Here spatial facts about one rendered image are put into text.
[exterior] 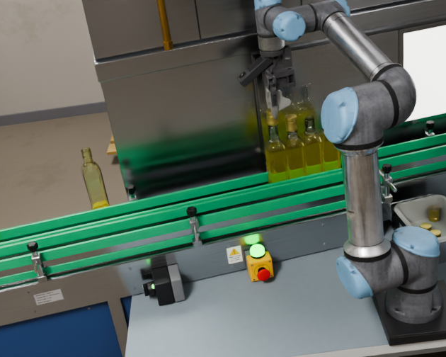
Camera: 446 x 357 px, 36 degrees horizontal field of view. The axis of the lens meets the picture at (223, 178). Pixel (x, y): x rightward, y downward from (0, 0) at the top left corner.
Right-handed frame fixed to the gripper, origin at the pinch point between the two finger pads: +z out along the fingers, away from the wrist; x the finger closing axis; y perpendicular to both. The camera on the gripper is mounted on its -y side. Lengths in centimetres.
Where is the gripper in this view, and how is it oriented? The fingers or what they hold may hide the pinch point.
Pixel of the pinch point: (271, 112)
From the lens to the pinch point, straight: 210.0
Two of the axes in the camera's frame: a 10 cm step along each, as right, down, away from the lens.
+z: 1.3, 8.6, 5.0
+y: 9.7, -2.1, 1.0
